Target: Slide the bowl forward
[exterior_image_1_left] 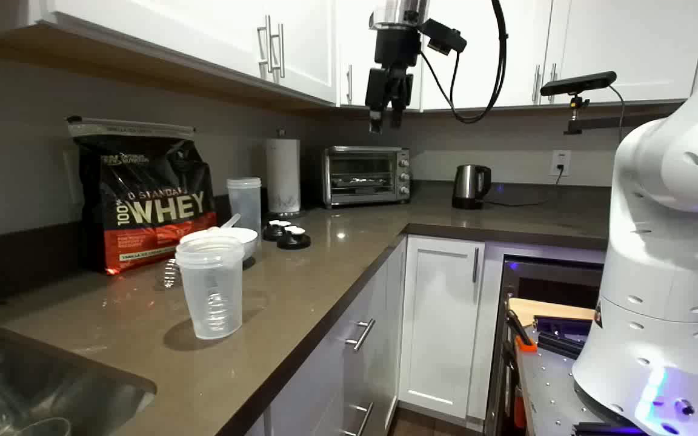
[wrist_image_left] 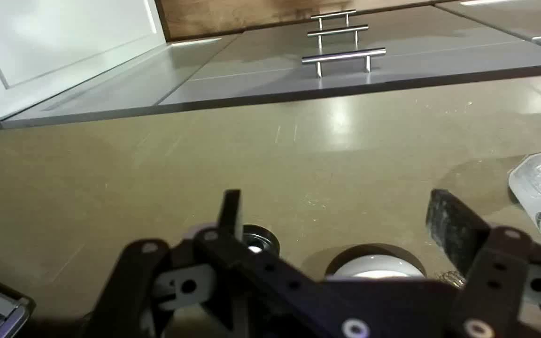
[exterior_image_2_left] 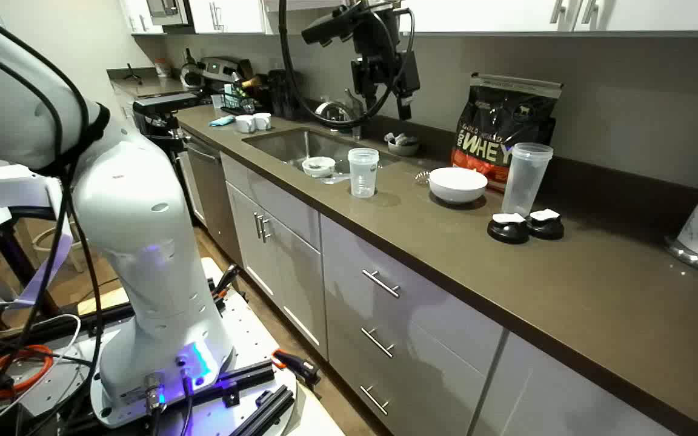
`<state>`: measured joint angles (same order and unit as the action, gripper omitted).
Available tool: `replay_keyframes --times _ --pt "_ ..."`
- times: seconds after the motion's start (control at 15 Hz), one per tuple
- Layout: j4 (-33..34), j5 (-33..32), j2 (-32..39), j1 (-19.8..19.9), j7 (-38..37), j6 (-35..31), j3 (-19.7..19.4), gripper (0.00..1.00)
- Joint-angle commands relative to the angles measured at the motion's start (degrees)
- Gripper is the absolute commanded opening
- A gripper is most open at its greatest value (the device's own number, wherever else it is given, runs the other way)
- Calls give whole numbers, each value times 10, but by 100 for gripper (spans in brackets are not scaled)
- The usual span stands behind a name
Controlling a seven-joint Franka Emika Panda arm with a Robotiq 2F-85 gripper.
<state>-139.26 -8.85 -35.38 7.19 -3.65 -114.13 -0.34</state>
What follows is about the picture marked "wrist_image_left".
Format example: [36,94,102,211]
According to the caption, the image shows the white panel door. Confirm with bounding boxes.
[0,0,168,125]

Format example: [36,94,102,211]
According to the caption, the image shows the white round bowl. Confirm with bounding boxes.
[325,243,429,282]

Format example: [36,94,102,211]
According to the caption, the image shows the grey base cabinet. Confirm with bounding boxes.
[0,0,541,130]

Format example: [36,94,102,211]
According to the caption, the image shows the steel bar drawer handle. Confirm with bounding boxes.
[308,8,359,31]
[299,46,389,79]
[307,23,370,53]

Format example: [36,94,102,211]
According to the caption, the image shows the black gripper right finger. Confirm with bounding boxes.
[427,188,541,338]

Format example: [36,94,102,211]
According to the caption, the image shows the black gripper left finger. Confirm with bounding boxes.
[85,188,245,338]

